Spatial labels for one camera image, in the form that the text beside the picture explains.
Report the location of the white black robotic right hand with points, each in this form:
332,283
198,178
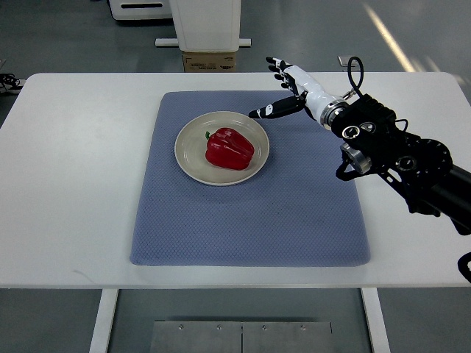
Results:
307,93

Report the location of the red bell pepper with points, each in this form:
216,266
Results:
227,148

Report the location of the grey floor socket plate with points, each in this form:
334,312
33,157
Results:
345,61

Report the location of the cream round plate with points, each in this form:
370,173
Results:
190,148

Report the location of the brown cardboard box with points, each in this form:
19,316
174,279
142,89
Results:
206,62

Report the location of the white machine column base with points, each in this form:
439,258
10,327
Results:
206,26

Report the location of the blue textured mat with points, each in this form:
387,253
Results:
293,213

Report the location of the white cabinet with slot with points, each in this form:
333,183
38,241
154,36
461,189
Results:
136,10

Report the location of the white right table leg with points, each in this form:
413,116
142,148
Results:
374,317

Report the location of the white table leg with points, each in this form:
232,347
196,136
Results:
374,317
104,321

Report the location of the white left table leg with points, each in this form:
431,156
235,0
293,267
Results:
104,321

